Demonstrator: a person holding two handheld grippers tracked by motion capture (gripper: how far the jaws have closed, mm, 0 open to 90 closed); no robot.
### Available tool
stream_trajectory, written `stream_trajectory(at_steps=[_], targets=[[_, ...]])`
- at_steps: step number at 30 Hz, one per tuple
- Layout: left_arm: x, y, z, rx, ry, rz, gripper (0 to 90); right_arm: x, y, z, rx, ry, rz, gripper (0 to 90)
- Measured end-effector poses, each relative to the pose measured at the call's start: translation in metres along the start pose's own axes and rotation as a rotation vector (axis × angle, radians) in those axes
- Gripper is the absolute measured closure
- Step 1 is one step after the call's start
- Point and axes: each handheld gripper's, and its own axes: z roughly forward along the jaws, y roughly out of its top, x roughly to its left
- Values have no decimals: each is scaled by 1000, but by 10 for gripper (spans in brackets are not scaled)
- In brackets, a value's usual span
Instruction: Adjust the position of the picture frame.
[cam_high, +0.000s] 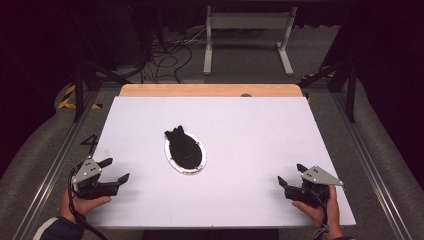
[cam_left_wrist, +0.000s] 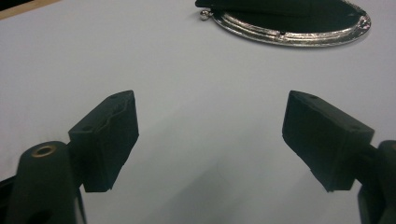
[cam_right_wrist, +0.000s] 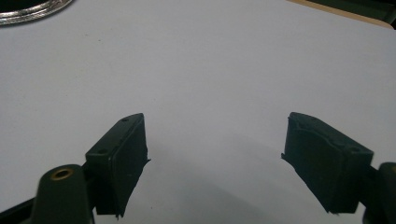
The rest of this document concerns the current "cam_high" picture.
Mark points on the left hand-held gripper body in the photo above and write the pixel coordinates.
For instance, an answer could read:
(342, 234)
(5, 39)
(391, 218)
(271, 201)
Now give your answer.
(87, 173)

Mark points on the wooden table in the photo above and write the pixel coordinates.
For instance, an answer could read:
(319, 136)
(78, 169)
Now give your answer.
(206, 90)

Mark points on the person's right hand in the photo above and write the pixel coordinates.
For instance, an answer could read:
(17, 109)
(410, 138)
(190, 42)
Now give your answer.
(330, 216)

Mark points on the oval silver picture frame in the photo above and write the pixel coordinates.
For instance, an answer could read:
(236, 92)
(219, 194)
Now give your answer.
(185, 153)

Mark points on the grey metal desk frame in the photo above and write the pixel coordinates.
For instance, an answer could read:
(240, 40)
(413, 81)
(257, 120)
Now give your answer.
(248, 20)

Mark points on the aluminium floor rail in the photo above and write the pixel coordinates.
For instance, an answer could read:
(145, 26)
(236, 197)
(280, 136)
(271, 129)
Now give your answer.
(58, 163)
(370, 170)

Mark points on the black metal stand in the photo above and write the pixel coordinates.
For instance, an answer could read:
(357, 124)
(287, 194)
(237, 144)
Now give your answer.
(78, 90)
(350, 96)

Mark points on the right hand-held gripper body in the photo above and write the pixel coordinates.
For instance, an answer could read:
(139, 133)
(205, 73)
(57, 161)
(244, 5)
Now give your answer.
(318, 176)

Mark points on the person's left hand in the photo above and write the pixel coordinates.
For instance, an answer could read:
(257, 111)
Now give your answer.
(81, 206)

